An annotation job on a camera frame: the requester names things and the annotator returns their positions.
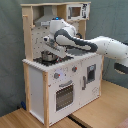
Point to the right red stove knob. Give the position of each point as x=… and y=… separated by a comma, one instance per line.
x=74, y=69

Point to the toy oven door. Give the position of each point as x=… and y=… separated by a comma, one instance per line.
x=64, y=96

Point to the small metal pot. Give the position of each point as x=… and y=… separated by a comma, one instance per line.
x=48, y=56

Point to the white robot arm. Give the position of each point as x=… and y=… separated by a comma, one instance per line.
x=64, y=34

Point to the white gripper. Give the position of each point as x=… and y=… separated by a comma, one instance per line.
x=53, y=47

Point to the white toy microwave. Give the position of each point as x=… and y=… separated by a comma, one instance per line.
x=77, y=11

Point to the wooden toy kitchen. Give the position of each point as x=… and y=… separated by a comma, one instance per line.
x=40, y=84

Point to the grey ice dispenser panel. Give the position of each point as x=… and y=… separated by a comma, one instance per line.
x=91, y=73

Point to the black toy stovetop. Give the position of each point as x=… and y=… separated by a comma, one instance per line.
x=50, y=63

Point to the red stove knob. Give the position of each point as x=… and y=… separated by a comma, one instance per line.
x=56, y=75
x=74, y=69

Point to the grey range hood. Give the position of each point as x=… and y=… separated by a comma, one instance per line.
x=47, y=17

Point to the left red stove knob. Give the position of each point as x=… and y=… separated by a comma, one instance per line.
x=56, y=75

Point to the grey cabinet door handle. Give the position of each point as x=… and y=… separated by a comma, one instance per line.
x=84, y=83

